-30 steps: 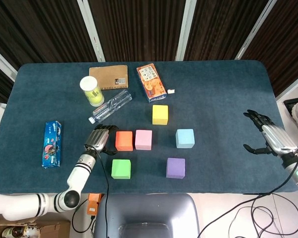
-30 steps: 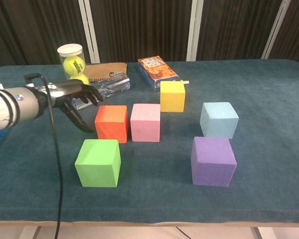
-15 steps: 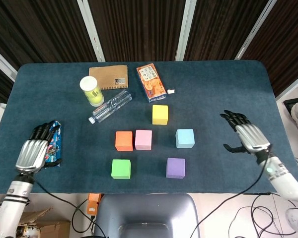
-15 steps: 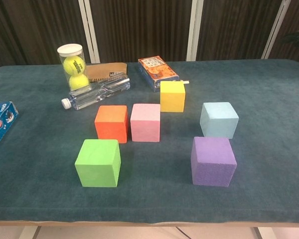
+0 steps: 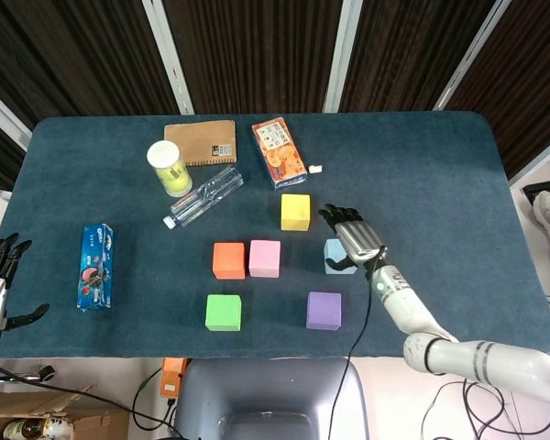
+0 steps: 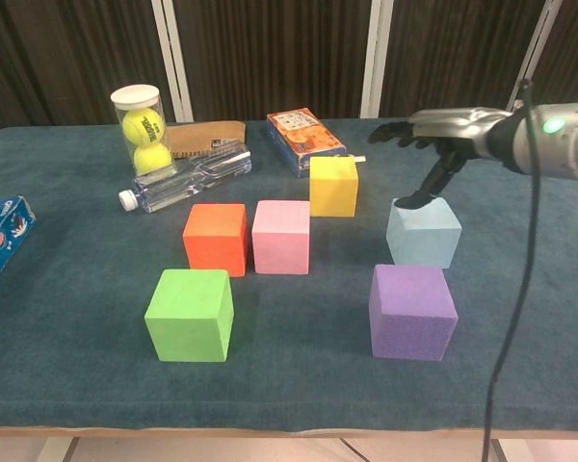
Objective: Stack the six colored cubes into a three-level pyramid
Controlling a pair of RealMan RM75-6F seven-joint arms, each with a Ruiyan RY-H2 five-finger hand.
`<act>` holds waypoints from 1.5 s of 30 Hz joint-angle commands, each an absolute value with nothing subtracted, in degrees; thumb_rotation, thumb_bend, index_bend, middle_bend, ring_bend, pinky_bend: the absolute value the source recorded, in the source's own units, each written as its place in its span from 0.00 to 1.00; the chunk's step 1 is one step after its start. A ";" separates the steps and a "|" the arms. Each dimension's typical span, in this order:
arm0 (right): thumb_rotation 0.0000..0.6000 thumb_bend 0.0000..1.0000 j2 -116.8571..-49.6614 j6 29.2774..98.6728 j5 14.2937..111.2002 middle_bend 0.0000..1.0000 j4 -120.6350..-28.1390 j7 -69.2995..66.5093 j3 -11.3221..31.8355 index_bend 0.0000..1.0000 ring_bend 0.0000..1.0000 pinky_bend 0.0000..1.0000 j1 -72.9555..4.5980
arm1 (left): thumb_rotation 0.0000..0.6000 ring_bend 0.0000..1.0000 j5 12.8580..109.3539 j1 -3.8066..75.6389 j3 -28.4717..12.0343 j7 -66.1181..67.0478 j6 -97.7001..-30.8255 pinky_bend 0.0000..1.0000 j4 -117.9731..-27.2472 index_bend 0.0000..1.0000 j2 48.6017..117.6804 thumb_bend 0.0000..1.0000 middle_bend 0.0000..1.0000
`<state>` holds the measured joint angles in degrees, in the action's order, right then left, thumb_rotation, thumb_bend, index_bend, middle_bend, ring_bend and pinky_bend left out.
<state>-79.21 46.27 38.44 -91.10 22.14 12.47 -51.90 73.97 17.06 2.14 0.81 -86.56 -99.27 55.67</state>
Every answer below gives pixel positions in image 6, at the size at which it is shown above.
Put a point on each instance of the orange foam cube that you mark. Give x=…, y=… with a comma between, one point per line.
x=214, y=245

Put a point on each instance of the green foam cube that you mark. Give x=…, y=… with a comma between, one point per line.
x=188, y=317

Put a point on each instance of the light blue foam cube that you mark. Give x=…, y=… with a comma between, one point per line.
x=421, y=238

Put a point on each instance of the teal table cloth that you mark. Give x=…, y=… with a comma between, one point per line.
x=289, y=394

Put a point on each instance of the clear tennis ball tube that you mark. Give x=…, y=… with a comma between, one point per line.
x=135, y=96

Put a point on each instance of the orange blue cracker box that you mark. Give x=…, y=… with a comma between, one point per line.
x=308, y=139

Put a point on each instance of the blue Oreo cookie box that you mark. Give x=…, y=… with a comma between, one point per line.
x=0, y=240

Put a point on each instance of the pink foam cube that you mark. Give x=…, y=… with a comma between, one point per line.
x=280, y=240

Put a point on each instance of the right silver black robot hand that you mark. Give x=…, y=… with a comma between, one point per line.
x=457, y=127

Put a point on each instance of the yellow foam cube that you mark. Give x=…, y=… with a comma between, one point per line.
x=333, y=190

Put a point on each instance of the white metal frame post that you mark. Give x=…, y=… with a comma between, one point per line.
x=375, y=58
x=534, y=53
x=176, y=58

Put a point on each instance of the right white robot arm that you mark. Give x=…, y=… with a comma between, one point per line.
x=568, y=144

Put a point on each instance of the small white eraser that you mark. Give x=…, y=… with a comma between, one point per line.
x=357, y=158

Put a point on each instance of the brown cardboard packet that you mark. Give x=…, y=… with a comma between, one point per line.
x=202, y=135

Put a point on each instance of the yellow tennis ball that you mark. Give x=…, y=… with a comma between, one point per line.
x=151, y=160
x=142, y=126

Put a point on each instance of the purple foam cube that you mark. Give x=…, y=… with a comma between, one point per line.
x=409, y=317

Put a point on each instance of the clear plastic water bottle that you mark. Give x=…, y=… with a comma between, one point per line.
x=197, y=175

